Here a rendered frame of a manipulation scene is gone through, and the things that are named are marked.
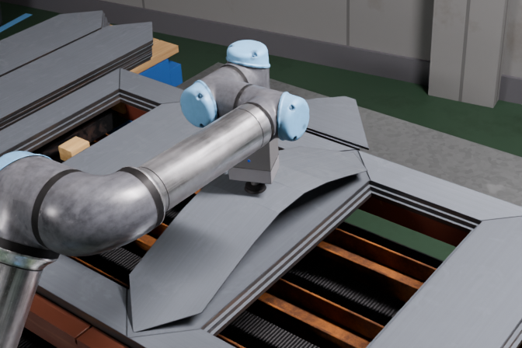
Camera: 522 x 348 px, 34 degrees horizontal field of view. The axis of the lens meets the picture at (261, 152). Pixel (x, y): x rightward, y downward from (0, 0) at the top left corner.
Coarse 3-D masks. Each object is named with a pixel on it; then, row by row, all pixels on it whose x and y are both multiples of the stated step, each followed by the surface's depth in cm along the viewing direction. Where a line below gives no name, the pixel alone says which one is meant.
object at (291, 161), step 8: (280, 152) 188; (280, 160) 182; (288, 160) 183; (296, 160) 184; (304, 160) 185; (296, 168) 179; (304, 168) 180; (312, 168) 181; (320, 168) 182; (320, 176) 176; (328, 176) 177; (336, 176) 178; (344, 176) 178
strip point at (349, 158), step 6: (312, 150) 194; (318, 150) 195; (324, 150) 196; (330, 150) 197; (330, 156) 192; (336, 156) 193; (342, 156) 193; (348, 156) 194; (354, 156) 195; (348, 162) 189; (354, 162) 190; (360, 162) 191; (360, 168) 187
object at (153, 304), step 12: (132, 276) 160; (132, 288) 158; (144, 288) 157; (156, 288) 157; (132, 300) 156; (144, 300) 156; (156, 300) 155; (168, 300) 154; (144, 312) 154; (156, 312) 153; (168, 312) 152; (180, 312) 152; (192, 312) 151; (156, 324) 152
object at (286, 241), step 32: (128, 96) 228; (64, 128) 218; (320, 192) 185; (352, 192) 185; (384, 192) 186; (288, 224) 176; (320, 224) 176; (448, 224) 178; (256, 256) 168; (288, 256) 169; (448, 256) 168; (224, 288) 160; (256, 288) 162; (96, 320) 155; (128, 320) 154; (192, 320) 154; (224, 320) 156
